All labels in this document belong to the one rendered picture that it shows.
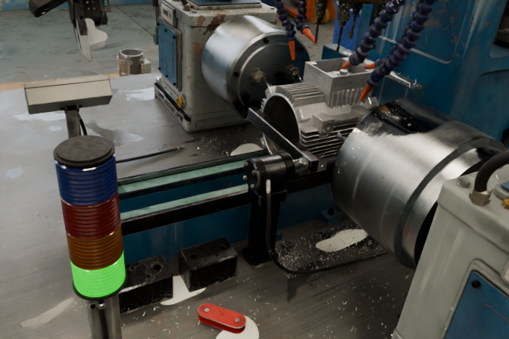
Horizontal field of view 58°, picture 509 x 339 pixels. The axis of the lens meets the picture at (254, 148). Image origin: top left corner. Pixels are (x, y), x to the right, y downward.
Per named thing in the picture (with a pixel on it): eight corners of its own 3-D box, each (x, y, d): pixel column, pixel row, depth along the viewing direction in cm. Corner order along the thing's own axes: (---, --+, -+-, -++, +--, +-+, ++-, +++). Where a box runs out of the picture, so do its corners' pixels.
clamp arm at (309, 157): (320, 172, 88) (257, 117, 108) (322, 158, 87) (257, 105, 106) (304, 175, 87) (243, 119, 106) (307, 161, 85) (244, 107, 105)
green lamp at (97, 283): (119, 258, 60) (116, 231, 58) (131, 290, 56) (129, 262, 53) (70, 271, 57) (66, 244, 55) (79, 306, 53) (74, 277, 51)
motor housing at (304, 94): (322, 135, 120) (334, 65, 111) (370, 171, 106) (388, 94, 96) (255, 147, 111) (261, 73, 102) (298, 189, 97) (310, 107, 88)
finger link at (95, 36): (112, 54, 103) (104, 15, 104) (85, 56, 100) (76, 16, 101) (110, 59, 105) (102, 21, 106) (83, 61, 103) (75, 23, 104)
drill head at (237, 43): (251, 77, 155) (257, 1, 142) (313, 122, 127) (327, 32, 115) (181, 85, 143) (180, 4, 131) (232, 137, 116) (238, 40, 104)
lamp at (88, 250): (116, 231, 58) (113, 202, 56) (129, 262, 53) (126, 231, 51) (66, 244, 55) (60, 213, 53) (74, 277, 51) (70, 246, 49)
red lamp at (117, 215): (113, 202, 56) (110, 170, 54) (126, 231, 51) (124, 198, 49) (60, 213, 53) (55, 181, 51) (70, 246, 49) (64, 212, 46)
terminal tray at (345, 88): (341, 85, 109) (347, 56, 106) (372, 103, 101) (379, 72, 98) (300, 91, 104) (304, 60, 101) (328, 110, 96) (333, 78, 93)
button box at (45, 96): (109, 104, 107) (104, 82, 107) (113, 95, 100) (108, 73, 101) (28, 115, 99) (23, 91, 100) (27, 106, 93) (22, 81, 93)
